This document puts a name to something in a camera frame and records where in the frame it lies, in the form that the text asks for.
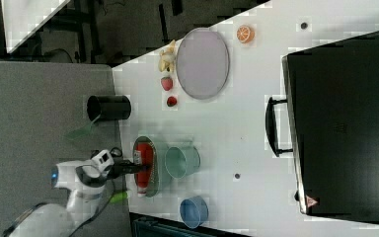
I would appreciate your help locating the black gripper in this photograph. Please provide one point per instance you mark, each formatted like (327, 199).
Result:
(123, 167)

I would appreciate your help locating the red felt ketchup bottle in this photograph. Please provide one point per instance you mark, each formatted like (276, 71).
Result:
(143, 157)

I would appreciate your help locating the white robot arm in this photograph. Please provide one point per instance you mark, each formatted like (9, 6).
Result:
(86, 181)

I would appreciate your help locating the green marker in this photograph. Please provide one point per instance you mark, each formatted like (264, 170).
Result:
(120, 196)

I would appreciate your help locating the teal metal cup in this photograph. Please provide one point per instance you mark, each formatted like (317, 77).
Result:
(182, 160)

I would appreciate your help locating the dark blue crate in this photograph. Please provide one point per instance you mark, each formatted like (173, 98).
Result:
(149, 227)

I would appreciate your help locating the green spatula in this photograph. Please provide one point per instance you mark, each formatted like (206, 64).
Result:
(82, 131)

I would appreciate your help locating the black cylindrical holder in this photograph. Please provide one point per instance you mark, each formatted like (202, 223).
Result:
(104, 108)

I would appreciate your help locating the blue plastic cup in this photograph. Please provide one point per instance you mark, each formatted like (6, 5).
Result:
(194, 211)

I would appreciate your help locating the small dark strawberry toy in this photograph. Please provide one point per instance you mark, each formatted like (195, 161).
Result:
(172, 101)

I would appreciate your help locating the large red strawberry toy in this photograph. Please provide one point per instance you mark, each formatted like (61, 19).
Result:
(167, 83)

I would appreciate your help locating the peeled banana toy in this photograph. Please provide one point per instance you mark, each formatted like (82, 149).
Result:
(167, 58)

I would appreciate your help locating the grey oval plate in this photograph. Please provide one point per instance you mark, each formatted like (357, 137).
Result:
(202, 63)

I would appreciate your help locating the orange slice toy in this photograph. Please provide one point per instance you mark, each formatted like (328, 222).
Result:
(245, 34)

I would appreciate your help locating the black toaster oven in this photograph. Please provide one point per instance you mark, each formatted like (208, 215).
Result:
(332, 100)

